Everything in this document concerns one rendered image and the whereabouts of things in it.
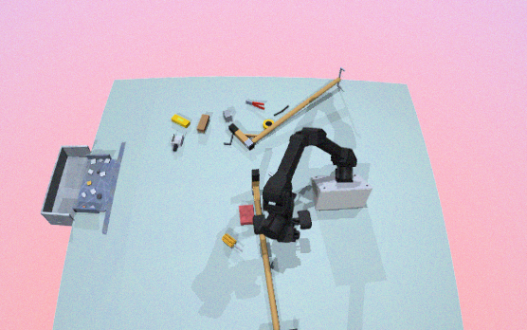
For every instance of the red-handled pliers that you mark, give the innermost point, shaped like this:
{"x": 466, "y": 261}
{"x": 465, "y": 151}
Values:
{"x": 256, "y": 104}

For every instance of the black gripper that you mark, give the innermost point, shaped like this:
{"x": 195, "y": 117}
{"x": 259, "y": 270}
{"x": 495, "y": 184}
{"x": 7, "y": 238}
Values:
{"x": 304, "y": 220}

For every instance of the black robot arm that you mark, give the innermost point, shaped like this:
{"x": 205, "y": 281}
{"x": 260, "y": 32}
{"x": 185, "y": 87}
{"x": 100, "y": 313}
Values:
{"x": 278, "y": 188}

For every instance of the tan rectangular block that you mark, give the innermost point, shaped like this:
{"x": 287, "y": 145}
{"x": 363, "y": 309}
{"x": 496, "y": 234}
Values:
{"x": 202, "y": 124}

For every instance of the red rectangular block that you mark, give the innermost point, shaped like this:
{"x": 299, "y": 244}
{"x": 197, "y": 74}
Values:
{"x": 246, "y": 213}

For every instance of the yellow ring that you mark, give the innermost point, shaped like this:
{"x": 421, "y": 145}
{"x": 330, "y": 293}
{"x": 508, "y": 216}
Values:
{"x": 267, "y": 123}

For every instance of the yellow rectangular block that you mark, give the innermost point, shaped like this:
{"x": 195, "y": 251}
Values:
{"x": 183, "y": 122}

